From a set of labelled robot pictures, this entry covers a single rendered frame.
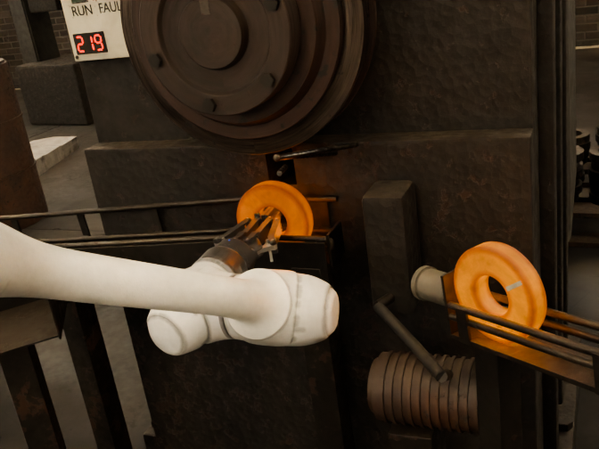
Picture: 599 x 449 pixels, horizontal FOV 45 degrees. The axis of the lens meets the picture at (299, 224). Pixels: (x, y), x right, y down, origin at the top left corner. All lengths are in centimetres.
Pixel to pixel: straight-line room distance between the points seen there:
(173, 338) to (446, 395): 46
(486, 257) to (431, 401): 30
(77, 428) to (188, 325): 126
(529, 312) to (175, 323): 51
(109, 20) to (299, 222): 59
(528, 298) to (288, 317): 34
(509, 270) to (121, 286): 54
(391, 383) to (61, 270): 64
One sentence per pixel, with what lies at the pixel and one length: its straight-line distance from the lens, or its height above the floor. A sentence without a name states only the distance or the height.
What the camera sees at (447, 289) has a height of 69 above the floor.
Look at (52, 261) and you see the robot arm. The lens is 86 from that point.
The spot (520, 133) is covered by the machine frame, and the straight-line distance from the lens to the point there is 133.
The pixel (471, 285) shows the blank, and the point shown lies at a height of 71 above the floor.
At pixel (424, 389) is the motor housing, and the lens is 127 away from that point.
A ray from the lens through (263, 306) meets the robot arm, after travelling 99.
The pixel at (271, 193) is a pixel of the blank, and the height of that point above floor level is 80.
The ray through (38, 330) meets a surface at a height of 61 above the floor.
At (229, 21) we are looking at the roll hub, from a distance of 121.
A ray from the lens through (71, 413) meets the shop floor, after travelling 238.
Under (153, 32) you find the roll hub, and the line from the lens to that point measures 129.
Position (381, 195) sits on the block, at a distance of 129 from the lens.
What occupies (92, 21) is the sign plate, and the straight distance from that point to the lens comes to 164.
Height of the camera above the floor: 123
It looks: 21 degrees down
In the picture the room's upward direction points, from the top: 8 degrees counter-clockwise
